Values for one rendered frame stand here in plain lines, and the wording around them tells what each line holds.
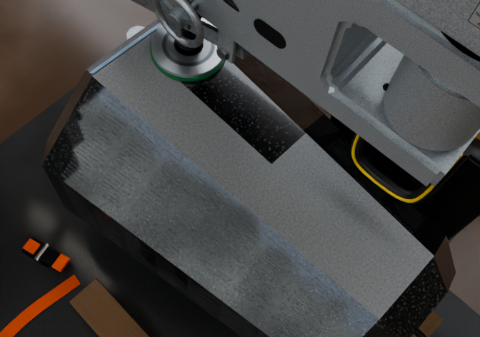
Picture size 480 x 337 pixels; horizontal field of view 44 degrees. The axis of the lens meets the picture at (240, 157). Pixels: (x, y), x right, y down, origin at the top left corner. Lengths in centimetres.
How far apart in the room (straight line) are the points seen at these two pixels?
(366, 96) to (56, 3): 205
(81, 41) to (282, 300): 171
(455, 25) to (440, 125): 26
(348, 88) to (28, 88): 180
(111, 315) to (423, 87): 144
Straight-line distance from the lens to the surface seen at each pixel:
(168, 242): 164
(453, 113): 106
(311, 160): 158
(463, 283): 251
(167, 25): 137
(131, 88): 167
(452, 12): 87
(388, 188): 149
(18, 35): 292
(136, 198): 167
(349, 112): 120
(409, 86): 107
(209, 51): 170
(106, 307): 215
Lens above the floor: 222
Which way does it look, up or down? 63 degrees down
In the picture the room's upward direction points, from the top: 9 degrees clockwise
